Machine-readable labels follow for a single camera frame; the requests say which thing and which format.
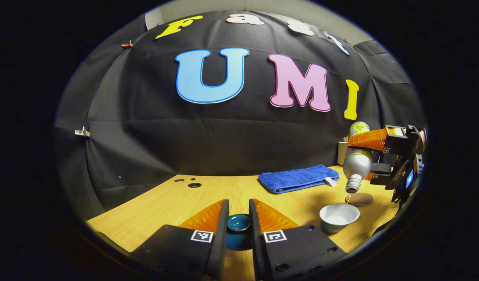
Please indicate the red clip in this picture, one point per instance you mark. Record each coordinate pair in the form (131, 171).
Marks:
(126, 44)

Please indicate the white toaster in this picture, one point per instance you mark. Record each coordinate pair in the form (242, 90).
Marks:
(342, 154)

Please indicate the teal white teacup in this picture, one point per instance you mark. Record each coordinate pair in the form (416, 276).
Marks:
(333, 224)

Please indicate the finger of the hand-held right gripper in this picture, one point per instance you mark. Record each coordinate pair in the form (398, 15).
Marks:
(370, 139)
(381, 173)

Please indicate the silver green water bottle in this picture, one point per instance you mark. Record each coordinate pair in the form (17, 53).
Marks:
(357, 164)

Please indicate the metal clip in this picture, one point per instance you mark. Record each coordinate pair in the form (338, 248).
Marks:
(82, 132)

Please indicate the blue folded towel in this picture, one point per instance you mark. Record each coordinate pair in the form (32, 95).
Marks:
(298, 177)

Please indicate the round brown coaster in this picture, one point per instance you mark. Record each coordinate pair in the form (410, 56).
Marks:
(362, 200)

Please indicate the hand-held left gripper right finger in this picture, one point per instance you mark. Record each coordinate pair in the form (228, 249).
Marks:
(257, 238)

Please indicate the black backdrop cloth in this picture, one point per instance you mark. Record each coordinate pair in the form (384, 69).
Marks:
(224, 136)

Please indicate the teal teacup lid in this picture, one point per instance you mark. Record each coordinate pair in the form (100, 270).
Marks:
(238, 226)

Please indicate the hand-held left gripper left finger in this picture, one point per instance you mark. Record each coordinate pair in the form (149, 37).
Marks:
(220, 238)

